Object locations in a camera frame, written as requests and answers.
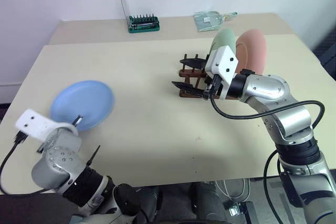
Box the dark rounded shape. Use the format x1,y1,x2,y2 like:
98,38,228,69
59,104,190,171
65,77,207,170
188,181,229,224
115,183,165,224

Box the clear plastic bag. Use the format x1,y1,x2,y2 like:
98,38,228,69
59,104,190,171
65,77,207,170
193,10,238,33

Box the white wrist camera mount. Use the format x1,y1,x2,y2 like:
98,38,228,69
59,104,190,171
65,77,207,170
204,45,239,101
15,108,79,142

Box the green plate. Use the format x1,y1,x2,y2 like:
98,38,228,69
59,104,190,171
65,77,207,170
211,28,237,55

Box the blue plate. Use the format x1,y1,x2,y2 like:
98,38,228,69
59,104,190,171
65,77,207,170
49,80,116,133

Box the white cable bundle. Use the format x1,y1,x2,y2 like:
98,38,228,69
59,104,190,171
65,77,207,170
214,178,253,205

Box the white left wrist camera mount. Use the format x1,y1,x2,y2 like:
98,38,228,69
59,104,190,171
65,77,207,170
15,108,79,142

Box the black device under table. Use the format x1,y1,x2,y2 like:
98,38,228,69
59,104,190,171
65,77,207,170
222,200,254,218

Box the black chair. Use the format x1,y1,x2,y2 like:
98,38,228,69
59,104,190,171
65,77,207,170
311,24,336,82

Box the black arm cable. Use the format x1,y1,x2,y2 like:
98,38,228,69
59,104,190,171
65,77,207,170
209,94,327,224
0,130,49,196

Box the brown wooden dish rack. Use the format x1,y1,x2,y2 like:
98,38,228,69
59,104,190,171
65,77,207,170
177,53,211,99

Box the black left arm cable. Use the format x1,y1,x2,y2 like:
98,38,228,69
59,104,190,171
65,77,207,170
0,130,49,196

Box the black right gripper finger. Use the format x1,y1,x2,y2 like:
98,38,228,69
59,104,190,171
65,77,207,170
171,80,204,98
179,58,207,69

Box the green screwdriver bit case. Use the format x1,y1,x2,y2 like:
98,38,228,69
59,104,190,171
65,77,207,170
119,0,161,34

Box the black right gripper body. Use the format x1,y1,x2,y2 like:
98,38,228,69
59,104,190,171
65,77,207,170
202,73,223,100

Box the pink plate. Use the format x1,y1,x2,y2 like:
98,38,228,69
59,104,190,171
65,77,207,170
234,29,269,76

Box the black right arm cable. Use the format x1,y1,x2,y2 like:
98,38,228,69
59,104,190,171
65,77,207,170
209,94,327,224

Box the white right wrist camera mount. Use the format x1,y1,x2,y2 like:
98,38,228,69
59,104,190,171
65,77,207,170
204,45,239,101

